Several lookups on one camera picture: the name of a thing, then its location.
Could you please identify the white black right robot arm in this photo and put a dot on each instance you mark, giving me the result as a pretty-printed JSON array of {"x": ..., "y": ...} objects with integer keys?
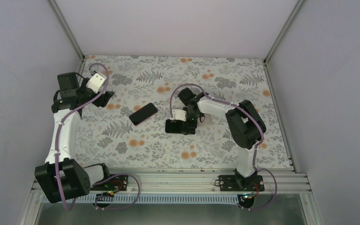
[{"x": 246, "y": 127}]

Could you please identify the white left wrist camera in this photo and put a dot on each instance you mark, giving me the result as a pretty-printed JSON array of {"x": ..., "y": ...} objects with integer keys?
[{"x": 96, "y": 82}]

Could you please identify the beige phone case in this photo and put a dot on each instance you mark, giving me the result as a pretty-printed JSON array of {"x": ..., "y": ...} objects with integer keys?
[{"x": 205, "y": 120}]

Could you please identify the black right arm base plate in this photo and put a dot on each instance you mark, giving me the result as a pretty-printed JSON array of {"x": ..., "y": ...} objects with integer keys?
[{"x": 232, "y": 183}]

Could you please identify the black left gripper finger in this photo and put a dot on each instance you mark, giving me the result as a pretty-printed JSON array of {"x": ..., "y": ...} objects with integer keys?
[
  {"x": 109, "y": 94},
  {"x": 102, "y": 101}
]

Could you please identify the slotted grey cable duct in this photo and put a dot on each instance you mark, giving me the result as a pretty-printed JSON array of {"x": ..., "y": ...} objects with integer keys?
[{"x": 170, "y": 199}]

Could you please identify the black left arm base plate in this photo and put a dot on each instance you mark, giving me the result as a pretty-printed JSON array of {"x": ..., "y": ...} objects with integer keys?
[{"x": 117, "y": 183}]

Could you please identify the aluminium frame post left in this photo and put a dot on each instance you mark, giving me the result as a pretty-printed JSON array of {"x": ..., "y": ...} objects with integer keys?
[{"x": 65, "y": 26}]

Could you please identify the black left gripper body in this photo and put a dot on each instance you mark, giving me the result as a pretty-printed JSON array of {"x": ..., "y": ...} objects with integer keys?
[{"x": 81, "y": 93}]

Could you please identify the aluminium front rail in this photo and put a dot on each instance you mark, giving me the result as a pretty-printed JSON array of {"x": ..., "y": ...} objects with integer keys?
[{"x": 201, "y": 181}]

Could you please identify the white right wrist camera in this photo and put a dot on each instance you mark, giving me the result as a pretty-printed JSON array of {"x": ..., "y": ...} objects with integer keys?
[{"x": 178, "y": 114}]

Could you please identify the floral patterned table mat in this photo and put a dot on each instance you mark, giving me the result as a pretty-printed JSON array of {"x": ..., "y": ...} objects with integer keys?
[{"x": 106, "y": 135}]

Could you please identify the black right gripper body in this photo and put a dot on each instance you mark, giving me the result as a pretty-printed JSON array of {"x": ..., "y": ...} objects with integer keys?
[{"x": 195, "y": 115}]

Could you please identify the aluminium frame post right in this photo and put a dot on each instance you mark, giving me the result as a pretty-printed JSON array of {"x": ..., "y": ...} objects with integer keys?
[{"x": 294, "y": 12}]

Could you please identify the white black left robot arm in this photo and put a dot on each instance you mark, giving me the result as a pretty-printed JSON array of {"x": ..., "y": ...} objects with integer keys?
[{"x": 61, "y": 177}]

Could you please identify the aluminium frame post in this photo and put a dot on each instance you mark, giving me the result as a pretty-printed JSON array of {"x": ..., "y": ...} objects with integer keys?
[
  {"x": 294, "y": 12},
  {"x": 65, "y": 26}
]

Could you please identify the black smartphone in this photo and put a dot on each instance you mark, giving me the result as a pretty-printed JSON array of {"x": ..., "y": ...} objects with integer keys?
[
  {"x": 143, "y": 114},
  {"x": 173, "y": 126}
]

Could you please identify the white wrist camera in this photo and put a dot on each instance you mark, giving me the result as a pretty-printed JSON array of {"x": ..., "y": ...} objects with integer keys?
[
  {"x": 96, "y": 82},
  {"x": 178, "y": 114}
]

